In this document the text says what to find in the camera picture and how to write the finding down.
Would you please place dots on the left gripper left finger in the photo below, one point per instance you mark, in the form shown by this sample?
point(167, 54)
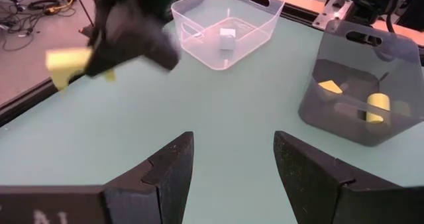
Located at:
point(165, 171)

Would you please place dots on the dark grey translucent bin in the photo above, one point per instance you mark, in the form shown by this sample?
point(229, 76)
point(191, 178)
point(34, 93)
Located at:
point(338, 45)

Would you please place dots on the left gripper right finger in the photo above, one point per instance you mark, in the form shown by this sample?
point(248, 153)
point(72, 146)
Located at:
point(308, 177)

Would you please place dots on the yellow arch block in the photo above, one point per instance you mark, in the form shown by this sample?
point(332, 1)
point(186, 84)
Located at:
point(66, 61)

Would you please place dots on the yellow-green cylinder block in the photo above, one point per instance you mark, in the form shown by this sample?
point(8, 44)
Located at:
point(377, 104)

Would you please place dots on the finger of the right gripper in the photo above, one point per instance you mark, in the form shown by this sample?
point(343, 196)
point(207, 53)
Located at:
point(164, 48)
point(119, 48)

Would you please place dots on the yellow cube block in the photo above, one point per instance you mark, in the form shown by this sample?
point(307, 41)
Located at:
point(330, 87)

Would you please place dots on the clear plastic bin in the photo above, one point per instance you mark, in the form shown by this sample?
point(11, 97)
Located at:
point(195, 48)

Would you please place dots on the teal cube block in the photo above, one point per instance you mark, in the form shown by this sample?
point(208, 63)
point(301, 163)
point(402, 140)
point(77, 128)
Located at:
point(227, 42)

